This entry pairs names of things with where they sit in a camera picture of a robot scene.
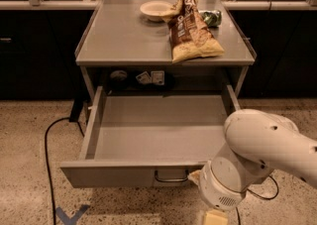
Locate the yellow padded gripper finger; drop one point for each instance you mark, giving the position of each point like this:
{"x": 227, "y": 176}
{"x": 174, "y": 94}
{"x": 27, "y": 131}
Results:
{"x": 212, "y": 217}

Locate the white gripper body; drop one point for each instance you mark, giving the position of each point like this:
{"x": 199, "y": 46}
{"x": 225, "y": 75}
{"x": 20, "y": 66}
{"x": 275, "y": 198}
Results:
{"x": 222, "y": 191}

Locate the grey top drawer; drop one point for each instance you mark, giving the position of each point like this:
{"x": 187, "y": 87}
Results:
{"x": 129, "y": 137}

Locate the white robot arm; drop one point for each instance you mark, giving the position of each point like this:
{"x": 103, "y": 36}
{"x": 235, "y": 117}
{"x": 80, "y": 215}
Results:
{"x": 256, "y": 144}

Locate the brown yellow chip bag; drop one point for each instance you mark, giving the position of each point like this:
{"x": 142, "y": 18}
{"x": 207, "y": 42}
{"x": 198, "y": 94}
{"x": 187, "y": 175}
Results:
{"x": 189, "y": 34}

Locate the green snack bag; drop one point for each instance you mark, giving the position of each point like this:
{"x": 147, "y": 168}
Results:
{"x": 212, "y": 18}

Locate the grey metal cabinet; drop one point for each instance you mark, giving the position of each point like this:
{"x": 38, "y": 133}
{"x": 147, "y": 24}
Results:
{"x": 119, "y": 35}

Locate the white bowl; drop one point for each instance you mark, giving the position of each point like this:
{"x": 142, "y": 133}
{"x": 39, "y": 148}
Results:
{"x": 153, "y": 10}

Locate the dark counter cabinets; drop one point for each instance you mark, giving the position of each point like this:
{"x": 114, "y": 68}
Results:
{"x": 37, "y": 48}

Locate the metal top drawer handle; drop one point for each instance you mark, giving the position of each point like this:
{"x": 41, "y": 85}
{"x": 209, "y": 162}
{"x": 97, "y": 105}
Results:
{"x": 183, "y": 178}

